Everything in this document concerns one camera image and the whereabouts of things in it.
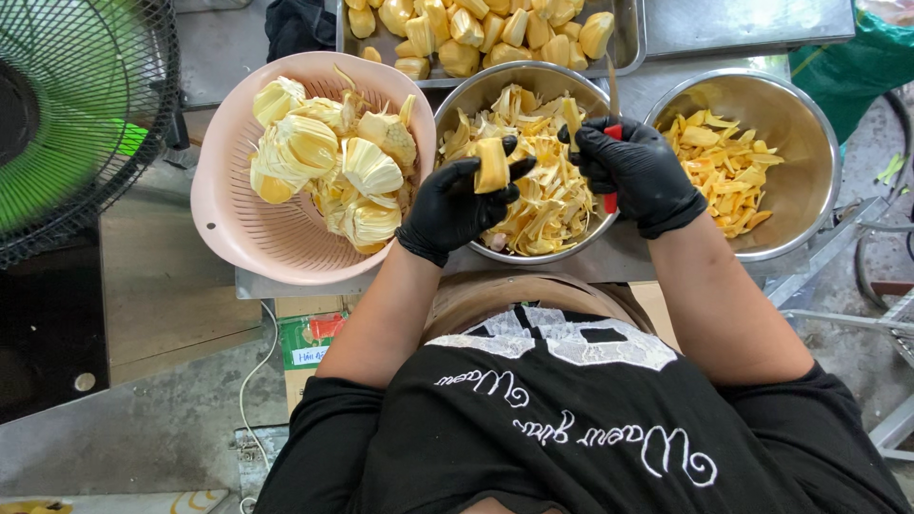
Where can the person's right hand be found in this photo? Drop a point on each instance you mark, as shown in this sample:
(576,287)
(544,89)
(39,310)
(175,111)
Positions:
(635,171)

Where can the person's right fingers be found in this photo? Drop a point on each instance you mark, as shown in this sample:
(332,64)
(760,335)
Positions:
(589,146)

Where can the cardboard box with green label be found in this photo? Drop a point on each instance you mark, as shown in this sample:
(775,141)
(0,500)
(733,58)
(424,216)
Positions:
(303,342)

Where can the pile of peeled jackfruit bulbs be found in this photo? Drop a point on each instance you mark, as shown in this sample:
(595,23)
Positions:
(464,32)

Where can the green plastic bag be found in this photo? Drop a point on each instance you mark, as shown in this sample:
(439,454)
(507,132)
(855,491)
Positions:
(850,71)

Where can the brown trousers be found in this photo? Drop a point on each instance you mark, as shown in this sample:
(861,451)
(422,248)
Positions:
(485,296)

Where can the person's left hand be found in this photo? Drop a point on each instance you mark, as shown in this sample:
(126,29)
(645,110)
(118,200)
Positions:
(446,210)

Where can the black printed shirt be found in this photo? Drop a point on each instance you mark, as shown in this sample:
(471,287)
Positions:
(571,442)

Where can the steel bowl with strips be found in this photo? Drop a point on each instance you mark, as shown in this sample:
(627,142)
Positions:
(807,185)

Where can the heap of jackfruit fibre scraps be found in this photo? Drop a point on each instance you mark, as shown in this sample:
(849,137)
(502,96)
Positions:
(553,200)

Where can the metal frame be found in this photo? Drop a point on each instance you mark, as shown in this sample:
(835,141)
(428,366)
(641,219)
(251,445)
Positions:
(821,243)

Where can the brown wooden board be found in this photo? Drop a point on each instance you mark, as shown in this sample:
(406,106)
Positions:
(171,285)

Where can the yellow jackfruit bulb piece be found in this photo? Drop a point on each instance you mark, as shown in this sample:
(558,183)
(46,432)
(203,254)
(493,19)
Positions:
(491,165)

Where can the green bladed electric fan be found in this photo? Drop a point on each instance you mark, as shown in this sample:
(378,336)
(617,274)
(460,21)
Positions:
(86,107)

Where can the pile of fibrous jackfruit pods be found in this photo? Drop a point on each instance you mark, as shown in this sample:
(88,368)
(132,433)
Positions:
(314,146)

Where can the heap of orange jackfruit strips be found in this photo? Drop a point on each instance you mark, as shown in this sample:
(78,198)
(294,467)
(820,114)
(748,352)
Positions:
(725,171)

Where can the yellow patterned mat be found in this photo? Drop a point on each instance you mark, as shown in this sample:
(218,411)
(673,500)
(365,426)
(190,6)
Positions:
(107,503)

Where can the black cloth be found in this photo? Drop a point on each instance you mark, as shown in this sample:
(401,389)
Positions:
(296,28)

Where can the steel bowl with scraps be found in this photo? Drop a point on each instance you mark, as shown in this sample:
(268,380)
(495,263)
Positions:
(485,85)

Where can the black flat panel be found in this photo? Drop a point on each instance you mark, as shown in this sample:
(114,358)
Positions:
(43,328)

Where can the pink plastic colander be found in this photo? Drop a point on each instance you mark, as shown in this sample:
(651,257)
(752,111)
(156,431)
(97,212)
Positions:
(235,221)

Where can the yellow jackfruit strip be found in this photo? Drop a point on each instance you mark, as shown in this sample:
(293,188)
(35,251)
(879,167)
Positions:
(571,114)

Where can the deep steel tray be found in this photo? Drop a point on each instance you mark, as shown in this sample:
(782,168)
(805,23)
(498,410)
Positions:
(628,36)

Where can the flat steel tray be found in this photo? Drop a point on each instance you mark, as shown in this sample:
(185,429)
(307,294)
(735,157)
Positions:
(742,25)

